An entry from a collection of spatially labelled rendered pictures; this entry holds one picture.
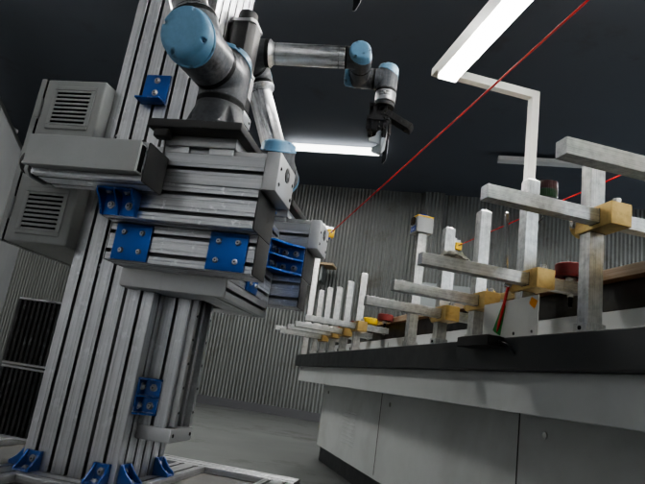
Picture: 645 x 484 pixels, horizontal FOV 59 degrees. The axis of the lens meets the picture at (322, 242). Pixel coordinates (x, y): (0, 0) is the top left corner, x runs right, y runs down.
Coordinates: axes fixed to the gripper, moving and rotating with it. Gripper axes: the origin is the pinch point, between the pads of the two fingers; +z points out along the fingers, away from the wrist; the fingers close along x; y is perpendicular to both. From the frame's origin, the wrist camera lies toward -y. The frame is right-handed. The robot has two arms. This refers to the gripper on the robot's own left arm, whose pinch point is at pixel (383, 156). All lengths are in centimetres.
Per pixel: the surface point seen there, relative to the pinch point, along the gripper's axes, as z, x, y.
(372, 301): 52, 3, -3
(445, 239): 25.1, -10.8, -23.9
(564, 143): 37, 95, -40
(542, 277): 47, 41, -47
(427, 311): 52, -5, -20
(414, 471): 110, -73, -20
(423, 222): 12.5, -33.3, -14.9
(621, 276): 44, 39, -66
